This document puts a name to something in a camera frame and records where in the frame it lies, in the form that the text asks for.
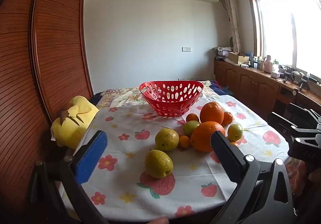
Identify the wooden slatted wardrobe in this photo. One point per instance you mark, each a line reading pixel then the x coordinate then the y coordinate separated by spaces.
pixel 42 51

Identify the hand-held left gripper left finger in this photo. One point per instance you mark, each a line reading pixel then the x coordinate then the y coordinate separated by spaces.
pixel 91 157

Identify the yellow-green pear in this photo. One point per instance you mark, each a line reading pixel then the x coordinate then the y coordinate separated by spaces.
pixel 166 140
pixel 158 163

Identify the white strawberry print cloth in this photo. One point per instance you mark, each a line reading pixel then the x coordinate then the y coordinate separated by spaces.
pixel 125 123

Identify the red perforated plastic basket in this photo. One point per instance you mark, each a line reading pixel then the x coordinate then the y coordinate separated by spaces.
pixel 171 98

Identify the person's left hand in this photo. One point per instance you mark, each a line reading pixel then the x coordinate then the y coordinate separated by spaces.
pixel 158 220

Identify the small white box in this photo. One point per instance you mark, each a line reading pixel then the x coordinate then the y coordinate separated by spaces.
pixel 275 74

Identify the yellow plush toy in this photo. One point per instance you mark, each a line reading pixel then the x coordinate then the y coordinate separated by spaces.
pixel 72 121

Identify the wooden framed window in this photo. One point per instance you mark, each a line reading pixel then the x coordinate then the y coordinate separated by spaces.
pixel 288 26

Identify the large orange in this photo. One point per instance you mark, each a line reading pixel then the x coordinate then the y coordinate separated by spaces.
pixel 207 136
pixel 212 113

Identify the teal cloth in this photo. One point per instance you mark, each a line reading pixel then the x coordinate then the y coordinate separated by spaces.
pixel 228 90

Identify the white wall switch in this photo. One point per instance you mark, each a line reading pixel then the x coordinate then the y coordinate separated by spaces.
pixel 186 49

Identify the dark blue bedsheet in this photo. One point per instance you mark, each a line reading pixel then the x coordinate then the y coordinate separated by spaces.
pixel 218 87

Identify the small green round fruit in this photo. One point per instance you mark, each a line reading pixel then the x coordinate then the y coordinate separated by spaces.
pixel 235 132
pixel 191 128

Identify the small tangerine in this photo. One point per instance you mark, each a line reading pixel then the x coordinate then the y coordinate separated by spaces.
pixel 184 141
pixel 227 118
pixel 192 117
pixel 235 143

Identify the patterned curtain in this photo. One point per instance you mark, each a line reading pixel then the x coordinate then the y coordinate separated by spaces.
pixel 233 13

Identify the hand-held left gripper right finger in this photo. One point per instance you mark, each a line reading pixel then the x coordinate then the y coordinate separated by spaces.
pixel 225 155

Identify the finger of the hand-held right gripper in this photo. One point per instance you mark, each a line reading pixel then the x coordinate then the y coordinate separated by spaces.
pixel 280 121
pixel 301 111

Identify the wooden cabinet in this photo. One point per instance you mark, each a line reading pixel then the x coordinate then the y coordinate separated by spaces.
pixel 250 86

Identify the black tripod stand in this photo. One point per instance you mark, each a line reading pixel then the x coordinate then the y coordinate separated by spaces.
pixel 304 83
pixel 288 74

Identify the cardboard box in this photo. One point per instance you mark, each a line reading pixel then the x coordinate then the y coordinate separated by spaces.
pixel 238 58

